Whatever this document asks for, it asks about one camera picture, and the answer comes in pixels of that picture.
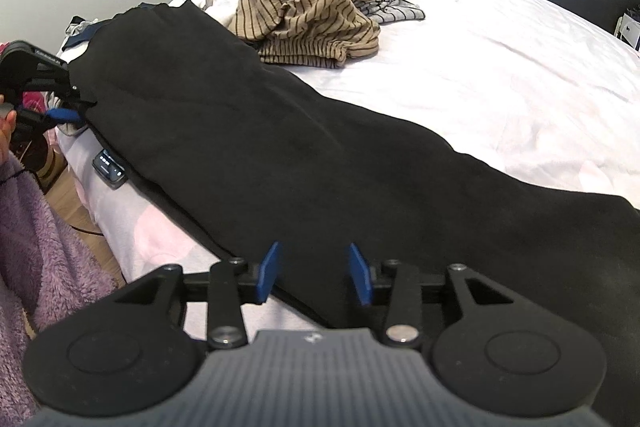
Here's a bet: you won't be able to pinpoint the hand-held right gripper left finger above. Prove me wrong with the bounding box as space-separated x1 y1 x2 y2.
117 241 283 350

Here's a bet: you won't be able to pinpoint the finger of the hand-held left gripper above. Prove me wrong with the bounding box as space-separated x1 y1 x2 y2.
15 107 84 138
37 67 97 106

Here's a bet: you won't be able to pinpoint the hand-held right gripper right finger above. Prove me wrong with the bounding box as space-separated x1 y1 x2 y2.
347 242 518 350

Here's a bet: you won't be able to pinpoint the black soft pants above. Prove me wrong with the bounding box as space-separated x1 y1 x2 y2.
67 2 640 408

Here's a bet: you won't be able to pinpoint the person's left hand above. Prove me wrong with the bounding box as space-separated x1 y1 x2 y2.
0 107 18 158

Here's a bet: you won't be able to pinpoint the smartphone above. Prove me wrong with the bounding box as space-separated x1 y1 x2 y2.
92 148 128 190

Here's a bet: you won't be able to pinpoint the brown striped garment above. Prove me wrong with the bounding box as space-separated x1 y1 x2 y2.
202 0 382 70

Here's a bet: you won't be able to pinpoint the bed with polka dot sheet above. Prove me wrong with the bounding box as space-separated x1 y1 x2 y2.
55 0 640 338

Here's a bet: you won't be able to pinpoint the black cable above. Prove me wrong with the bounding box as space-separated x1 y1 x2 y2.
60 219 103 235

